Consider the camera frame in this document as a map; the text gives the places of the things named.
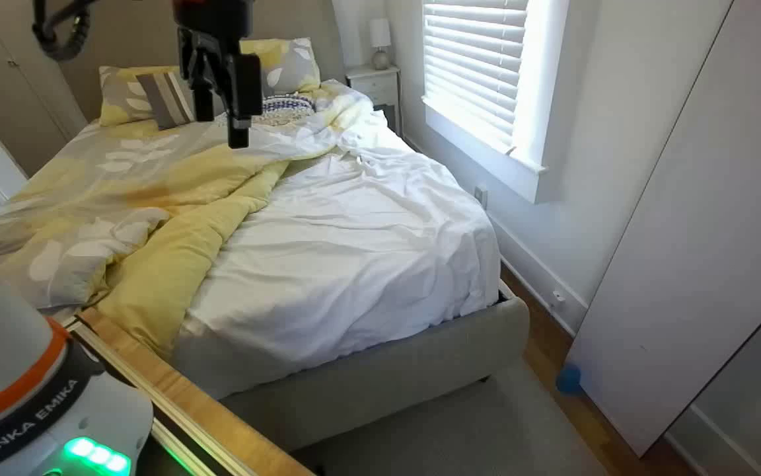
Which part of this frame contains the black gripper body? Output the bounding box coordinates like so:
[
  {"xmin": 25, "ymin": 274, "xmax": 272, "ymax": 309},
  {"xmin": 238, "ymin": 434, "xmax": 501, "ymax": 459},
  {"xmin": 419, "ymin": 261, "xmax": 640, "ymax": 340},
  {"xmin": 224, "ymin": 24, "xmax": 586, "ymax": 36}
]
[{"xmin": 171, "ymin": 0, "xmax": 266, "ymax": 118}]

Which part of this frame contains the white bed sheet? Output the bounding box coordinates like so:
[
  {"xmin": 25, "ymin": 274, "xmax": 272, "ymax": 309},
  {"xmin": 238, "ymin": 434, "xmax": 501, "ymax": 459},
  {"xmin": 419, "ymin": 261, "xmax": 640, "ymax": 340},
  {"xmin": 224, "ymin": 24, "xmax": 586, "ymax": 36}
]
[{"xmin": 171, "ymin": 130, "xmax": 504, "ymax": 401}]

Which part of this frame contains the grey striped bolster pillow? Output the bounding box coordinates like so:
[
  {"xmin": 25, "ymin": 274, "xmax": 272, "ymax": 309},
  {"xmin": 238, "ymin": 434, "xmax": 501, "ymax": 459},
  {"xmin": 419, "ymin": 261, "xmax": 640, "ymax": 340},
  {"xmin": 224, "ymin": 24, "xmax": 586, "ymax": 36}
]
[{"xmin": 134, "ymin": 65, "xmax": 197, "ymax": 131}]

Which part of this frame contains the blue patterned fabric edge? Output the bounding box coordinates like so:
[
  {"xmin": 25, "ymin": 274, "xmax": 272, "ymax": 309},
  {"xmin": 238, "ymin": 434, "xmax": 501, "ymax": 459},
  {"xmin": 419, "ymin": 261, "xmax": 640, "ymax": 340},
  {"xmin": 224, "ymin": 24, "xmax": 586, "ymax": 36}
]
[{"xmin": 258, "ymin": 91, "xmax": 320, "ymax": 116}]

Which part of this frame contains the yellow floral pillow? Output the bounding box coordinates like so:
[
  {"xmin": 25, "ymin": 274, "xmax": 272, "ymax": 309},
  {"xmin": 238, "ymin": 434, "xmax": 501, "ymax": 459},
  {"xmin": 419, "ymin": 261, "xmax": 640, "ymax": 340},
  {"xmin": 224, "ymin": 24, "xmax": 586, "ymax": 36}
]
[
  {"xmin": 94, "ymin": 60, "xmax": 188, "ymax": 130},
  {"xmin": 238, "ymin": 34, "xmax": 324, "ymax": 98}
]

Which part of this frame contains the beige headboard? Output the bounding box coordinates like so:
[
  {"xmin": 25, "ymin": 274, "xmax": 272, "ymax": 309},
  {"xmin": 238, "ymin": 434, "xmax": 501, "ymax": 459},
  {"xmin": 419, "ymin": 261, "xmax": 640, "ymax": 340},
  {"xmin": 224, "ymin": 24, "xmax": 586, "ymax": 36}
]
[{"xmin": 28, "ymin": 0, "xmax": 348, "ymax": 122}]

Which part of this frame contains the yellow floral duvet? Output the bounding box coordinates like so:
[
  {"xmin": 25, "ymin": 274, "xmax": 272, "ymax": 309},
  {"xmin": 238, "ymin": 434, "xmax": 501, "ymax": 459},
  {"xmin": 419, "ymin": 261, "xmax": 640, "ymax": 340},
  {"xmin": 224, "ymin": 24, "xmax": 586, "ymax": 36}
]
[{"xmin": 0, "ymin": 79, "xmax": 401, "ymax": 357}]

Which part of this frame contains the white nightstand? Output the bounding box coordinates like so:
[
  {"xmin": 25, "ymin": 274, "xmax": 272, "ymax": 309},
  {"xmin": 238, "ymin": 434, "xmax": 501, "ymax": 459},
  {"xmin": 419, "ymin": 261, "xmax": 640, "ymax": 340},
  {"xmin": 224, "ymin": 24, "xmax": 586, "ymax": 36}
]
[{"xmin": 342, "ymin": 63, "xmax": 405, "ymax": 134}]

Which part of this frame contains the small white table lamp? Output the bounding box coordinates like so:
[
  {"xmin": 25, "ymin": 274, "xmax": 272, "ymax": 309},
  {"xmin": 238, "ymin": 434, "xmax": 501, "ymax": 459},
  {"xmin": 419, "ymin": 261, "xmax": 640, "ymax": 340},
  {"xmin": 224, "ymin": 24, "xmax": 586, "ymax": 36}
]
[{"xmin": 365, "ymin": 13, "xmax": 397, "ymax": 74}]

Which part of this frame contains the beige closet door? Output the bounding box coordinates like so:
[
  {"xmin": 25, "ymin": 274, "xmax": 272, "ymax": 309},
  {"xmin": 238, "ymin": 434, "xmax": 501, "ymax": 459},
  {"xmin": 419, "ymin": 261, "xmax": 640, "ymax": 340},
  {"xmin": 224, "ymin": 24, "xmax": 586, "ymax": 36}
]
[{"xmin": 0, "ymin": 0, "xmax": 89, "ymax": 180}]

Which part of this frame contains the white window blind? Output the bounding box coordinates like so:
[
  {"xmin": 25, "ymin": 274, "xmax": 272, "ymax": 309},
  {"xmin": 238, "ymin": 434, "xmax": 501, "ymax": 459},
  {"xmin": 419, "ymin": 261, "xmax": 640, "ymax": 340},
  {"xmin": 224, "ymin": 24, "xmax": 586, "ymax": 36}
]
[{"xmin": 419, "ymin": 0, "xmax": 531, "ymax": 157}]

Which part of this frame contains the wooden board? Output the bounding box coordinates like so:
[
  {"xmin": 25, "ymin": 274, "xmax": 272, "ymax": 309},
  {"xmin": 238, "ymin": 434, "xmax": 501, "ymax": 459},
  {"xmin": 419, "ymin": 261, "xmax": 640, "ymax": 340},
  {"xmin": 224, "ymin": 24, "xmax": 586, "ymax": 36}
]
[{"xmin": 69, "ymin": 304, "xmax": 316, "ymax": 476}]

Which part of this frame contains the white baseboard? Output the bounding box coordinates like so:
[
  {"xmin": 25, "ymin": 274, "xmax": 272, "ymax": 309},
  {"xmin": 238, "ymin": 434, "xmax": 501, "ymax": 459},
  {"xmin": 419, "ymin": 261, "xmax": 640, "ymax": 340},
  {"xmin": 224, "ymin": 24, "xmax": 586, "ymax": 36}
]
[{"xmin": 484, "ymin": 209, "xmax": 592, "ymax": 336}]

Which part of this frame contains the grey floor rug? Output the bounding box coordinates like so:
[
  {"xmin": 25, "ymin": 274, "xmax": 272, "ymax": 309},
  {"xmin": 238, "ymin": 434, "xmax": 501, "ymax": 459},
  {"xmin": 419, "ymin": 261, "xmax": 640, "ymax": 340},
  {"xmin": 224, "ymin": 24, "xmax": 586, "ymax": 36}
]
[{"xmin": 291, "ymin": 354, "xmax": 612, "ymax": 476}]

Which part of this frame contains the white sliding door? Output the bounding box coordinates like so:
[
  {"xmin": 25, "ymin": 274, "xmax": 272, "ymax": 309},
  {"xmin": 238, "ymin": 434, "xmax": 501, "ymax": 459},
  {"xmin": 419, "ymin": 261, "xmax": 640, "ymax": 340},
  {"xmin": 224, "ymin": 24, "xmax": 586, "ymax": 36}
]
[{"xmin": 562, "ymin": 0, "xmax": 761, "ymax": 459}]

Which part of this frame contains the grey upholstered bed frame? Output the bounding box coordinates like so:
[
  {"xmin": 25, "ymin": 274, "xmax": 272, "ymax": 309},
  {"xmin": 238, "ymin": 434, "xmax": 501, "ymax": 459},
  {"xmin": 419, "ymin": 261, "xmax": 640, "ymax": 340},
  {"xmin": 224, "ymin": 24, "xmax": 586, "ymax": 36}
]
[{"xmin": 220, "ymin": 279, "xmax": 533, "ymax": 454}]

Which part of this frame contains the white window frame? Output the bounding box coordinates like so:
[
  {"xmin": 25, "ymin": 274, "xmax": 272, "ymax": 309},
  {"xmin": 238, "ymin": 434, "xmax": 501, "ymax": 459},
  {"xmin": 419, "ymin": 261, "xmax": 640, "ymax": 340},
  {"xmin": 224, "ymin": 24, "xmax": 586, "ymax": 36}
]
[{"xmin": 418, "ymin": 0, "xmax": 574, "ymax": 206}]

